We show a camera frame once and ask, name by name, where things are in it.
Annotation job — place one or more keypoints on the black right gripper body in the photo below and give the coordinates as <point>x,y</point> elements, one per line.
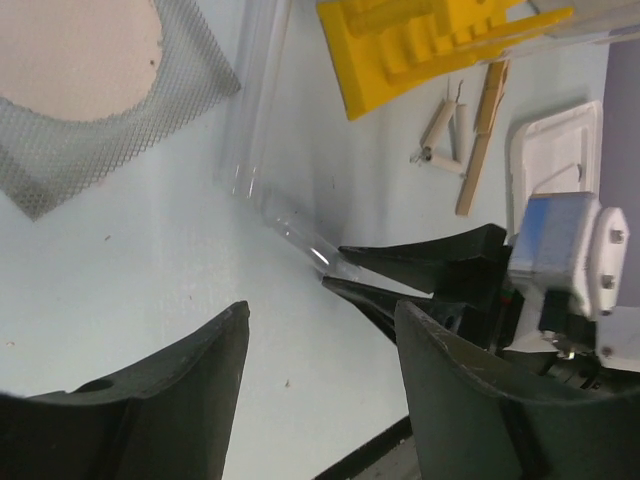
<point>494,308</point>

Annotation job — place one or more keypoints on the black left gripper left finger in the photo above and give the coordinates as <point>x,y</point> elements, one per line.
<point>167,416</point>

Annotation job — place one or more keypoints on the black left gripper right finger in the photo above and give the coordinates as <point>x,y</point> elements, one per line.
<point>477,416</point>

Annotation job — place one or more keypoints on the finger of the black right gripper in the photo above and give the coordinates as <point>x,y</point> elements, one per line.
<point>377,304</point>
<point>436,265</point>

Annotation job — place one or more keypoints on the clear glass test tube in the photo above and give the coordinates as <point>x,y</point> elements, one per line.
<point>295,226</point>
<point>253,44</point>

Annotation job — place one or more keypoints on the wooden test tube holder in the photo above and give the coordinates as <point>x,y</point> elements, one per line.
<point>493,92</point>

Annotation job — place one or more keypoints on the wire gauze with ceramic centre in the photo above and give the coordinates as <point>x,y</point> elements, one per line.
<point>88,85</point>

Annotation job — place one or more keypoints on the clay pipe triangle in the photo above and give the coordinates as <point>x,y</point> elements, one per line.
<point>446,140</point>

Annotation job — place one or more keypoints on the white plastic lid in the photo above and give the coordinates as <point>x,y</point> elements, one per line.
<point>556,154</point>

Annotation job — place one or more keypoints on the yellow test tube rack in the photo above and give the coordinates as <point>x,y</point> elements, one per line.
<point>382,49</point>

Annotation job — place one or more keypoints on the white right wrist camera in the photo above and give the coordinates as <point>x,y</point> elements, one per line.
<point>567,263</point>

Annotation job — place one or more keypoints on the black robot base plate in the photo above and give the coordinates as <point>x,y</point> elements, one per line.
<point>389,455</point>

